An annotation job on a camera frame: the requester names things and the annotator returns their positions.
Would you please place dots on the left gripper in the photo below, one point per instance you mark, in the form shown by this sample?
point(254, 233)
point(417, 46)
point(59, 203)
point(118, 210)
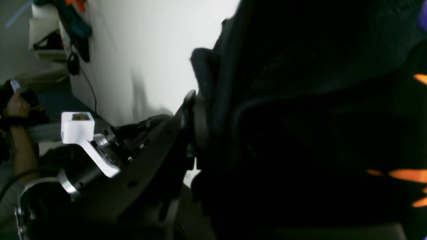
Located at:
point(120, 145)

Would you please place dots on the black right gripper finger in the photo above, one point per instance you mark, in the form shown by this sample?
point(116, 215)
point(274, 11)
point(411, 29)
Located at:
point(133, 186)

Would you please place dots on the person forearm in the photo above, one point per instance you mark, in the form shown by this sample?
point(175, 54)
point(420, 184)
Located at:
point(25, 157)

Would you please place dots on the person hand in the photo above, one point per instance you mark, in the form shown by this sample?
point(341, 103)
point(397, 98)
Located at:
point(18, 107)

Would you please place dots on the black T-shirt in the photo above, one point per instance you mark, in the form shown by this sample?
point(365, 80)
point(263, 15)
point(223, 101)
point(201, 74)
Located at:
point(316, 120)

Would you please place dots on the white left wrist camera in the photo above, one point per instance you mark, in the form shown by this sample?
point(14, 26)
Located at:
point(78, 128)

